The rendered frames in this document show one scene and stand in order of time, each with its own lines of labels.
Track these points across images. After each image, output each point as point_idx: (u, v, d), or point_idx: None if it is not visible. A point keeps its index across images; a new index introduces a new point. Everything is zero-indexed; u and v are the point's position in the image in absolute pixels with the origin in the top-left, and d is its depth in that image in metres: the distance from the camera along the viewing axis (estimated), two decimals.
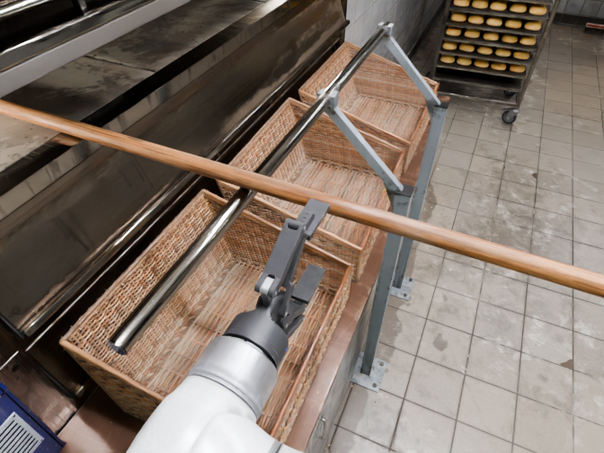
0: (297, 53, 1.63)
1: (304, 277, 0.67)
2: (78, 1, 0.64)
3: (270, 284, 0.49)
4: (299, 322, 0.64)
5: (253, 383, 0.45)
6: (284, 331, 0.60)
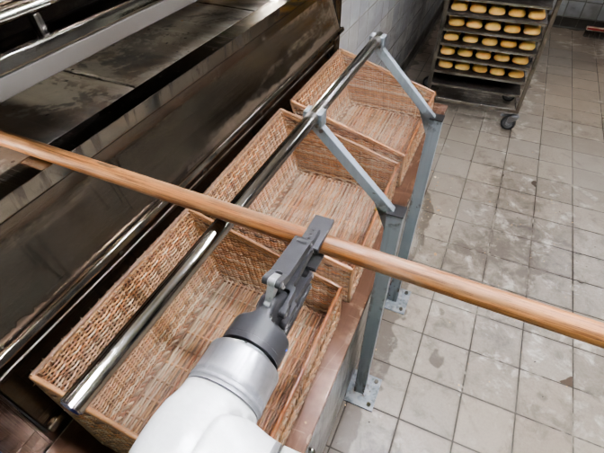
0: (288, 63, 1.58)
1: None
2: (37, 22, 0.59)
3: (279, 277, 0.51)
4: (306, 295, 0.62)
5: (254, 384, 0.45)
6: None
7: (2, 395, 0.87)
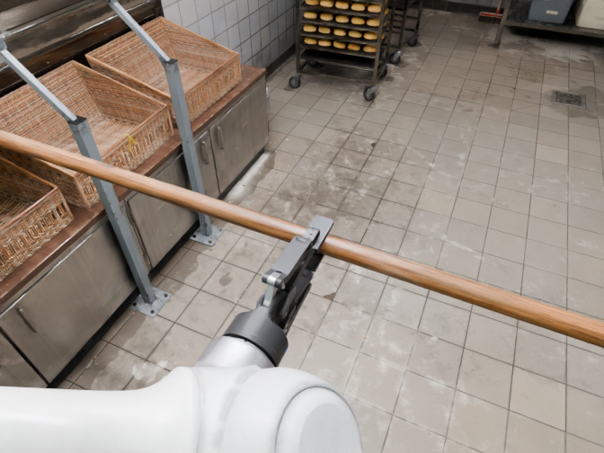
0: (75, 22, 1.88)
1: None
2: None
3: (279, 276, 0.51)
4: (305, 295, 0.62)
5: None
6: None
7: None
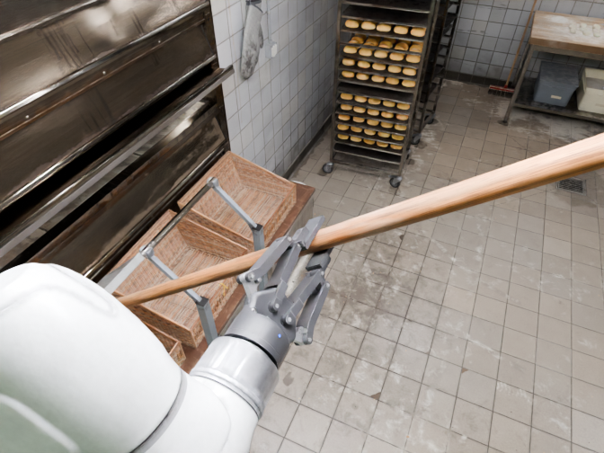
0: (173, 179, 2.31)
1: None
2: None
3: (249, 271, 0.53)
4: (323, 293, 0.60)
5: (230, 367, 0.45)
6: (307, 316, 0.58)
7: None
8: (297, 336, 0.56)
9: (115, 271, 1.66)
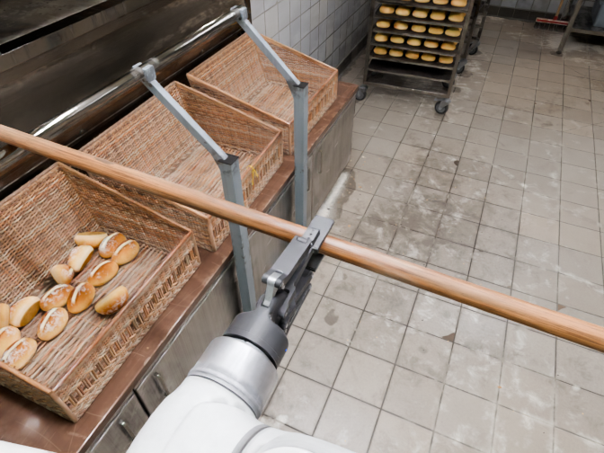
0: (180, 39, 1.71)
1: None
2: None
3: (279, 276, 0.51)
4: (305, 295, 0.62)
5: (253, 384, 0.45)
6: None
7: None
8: None
9: None
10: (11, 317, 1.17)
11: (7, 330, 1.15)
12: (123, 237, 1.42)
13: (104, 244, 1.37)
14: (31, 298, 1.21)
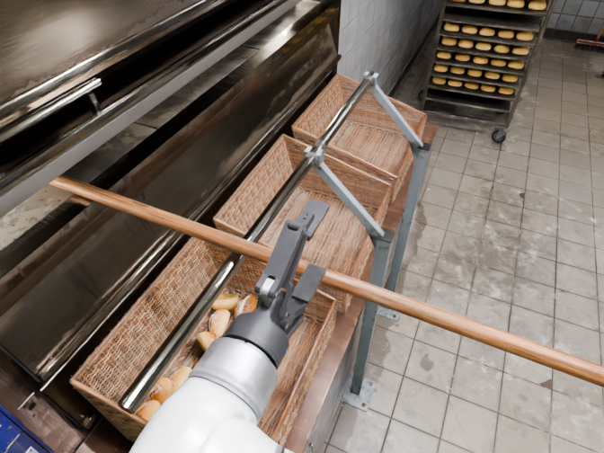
0: (289, 93, 1.73)
1: (304, 277, 0.67)
2: (92, 100, 0.74)
3: (270, 285, 0.49)
4: (299, 322, 0.64)
5: (254, 384, 0.45)
6: (284, 331, 0.60)
7: None
8: None
9: None
10: (173, 391, 1.19)
11: None
12: (255, 299, 1.44)
13: (241, 309, 1.39)
14: (186, 370, 1.23)
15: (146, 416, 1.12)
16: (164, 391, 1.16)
